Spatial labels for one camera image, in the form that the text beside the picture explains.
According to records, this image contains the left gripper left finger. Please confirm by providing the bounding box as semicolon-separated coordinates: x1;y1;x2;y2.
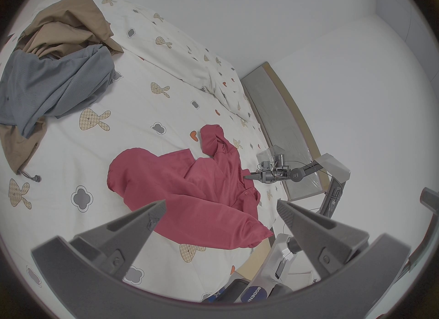
69;200;167;281

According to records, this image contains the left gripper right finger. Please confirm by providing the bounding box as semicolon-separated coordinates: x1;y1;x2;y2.
276;198;370;278

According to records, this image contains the red shirt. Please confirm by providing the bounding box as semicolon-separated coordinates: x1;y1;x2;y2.
107;124;274;249

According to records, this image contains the bed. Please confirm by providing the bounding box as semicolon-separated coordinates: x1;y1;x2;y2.
0;0;330;303

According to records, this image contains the white printed quilt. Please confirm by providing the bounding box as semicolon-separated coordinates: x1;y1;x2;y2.
45;0;261;126

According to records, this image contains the grey garment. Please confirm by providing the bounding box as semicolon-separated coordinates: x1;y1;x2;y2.
0;44;115;138

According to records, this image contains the brown garment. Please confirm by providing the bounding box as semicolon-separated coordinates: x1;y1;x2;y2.
0;0;125;182

